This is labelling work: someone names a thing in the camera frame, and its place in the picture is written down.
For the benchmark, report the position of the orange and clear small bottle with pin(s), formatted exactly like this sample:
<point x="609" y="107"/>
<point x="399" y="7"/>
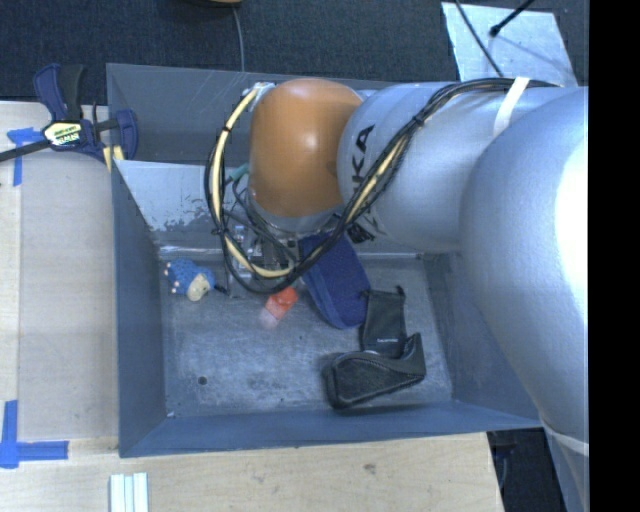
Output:
<point x="280" y="301"/>

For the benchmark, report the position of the blue spotted toy animal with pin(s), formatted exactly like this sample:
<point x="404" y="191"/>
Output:
<point x="186" y="274"/>

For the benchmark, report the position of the blue mesh fabric case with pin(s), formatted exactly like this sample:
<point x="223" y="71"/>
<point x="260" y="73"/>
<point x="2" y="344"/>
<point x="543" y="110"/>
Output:
<point x="340" y="290"/>

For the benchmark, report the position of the grey metal bin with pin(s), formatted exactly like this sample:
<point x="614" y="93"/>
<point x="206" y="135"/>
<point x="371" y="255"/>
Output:
<point x="240" y="360"/>

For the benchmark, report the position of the black cloth pouch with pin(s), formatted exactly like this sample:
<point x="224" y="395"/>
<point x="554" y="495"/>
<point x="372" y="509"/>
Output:
<point x="385" y="320"/>

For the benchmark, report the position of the black mesh glasses case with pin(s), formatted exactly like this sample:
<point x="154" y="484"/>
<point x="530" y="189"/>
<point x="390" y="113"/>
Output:
<point x="372" y="376"/>

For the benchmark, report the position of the pale wood board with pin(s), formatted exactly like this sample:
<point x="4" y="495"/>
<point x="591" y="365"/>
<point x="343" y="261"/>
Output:
<point x="65" y="300"/>

